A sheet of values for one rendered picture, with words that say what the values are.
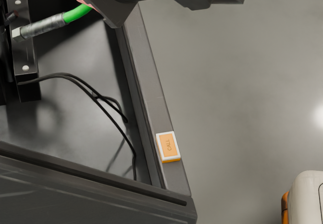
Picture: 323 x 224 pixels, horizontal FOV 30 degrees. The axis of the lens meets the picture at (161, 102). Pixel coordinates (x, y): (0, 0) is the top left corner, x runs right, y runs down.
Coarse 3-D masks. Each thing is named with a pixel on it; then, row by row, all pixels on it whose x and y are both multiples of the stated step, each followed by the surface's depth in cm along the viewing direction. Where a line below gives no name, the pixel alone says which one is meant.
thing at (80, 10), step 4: (84, 4) 79; (76, 8) 81; (80, 8) 80; (84, 8) 80; (88, 8) 79; (92, 8) 80; (68, 12) 82; (72, 12) 81; (76, 12) 81; (80, 12) 80; (84, 12) 80; (64, 16) 82; (68, 16) 82; (72, 16) 81; (76, 16) 81; (80, 16) 81; (64, 20) 82; (68, 20) 82; (72, 20) 82
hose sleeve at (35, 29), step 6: (48, 18) 83; (54, 18) 82; (60, 18) 82; (30, 24) 85; (36, 24) 84; (42, 24) 84; (48, 24) 83; (54, 24) 83; (60, 24) 82; (66, 24) 83; (24, 30) 85; (30, 30) 85; (36, 30) 84; (42, 30) 84; (48, 30) 84; (24, 36) 86; (30, 36) 86
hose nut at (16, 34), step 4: (16, 28) 87; (20, 28) 86; (12, 32) 87; (16, 32) 86; (20, 32) 86; (12, 36) 86; (16, 36) 86; (20, 36) 86; (16, 40) 87; (20, 40) 87
